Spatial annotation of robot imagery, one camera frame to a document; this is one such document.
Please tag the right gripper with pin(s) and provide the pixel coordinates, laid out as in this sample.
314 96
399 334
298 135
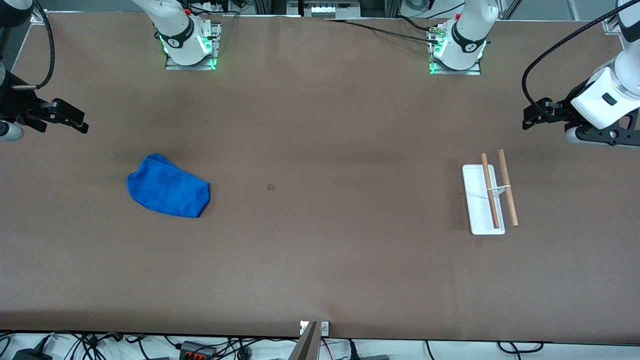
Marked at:
16 103

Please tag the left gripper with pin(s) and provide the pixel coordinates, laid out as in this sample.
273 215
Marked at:
568 103

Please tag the blue microfibre towel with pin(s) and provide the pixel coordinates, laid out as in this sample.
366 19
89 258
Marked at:
167 187

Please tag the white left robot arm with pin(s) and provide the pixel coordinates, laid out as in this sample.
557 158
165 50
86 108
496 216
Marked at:
465 40

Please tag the white rack with wooden rods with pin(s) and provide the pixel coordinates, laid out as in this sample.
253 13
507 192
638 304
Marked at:
480 210

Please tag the grey power strip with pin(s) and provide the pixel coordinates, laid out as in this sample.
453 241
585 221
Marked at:
330 10

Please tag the black power adapter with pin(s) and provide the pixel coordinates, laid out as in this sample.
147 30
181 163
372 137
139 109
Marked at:
30 355

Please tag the connector block with orange levers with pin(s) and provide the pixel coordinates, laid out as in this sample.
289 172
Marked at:
197 351

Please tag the black plug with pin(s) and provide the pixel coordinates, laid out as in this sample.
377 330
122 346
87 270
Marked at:
353 351

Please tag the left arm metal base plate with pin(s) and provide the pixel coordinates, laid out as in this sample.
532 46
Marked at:
475 71

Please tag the metal table corner bracket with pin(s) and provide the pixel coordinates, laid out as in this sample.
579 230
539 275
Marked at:
611 26
40 19

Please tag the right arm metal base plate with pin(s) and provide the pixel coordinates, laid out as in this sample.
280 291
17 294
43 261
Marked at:
216 35

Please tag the white metal edge bracket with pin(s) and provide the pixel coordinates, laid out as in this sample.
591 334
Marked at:
325 328

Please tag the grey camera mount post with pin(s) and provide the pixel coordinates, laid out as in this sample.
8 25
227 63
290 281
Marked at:
306 345

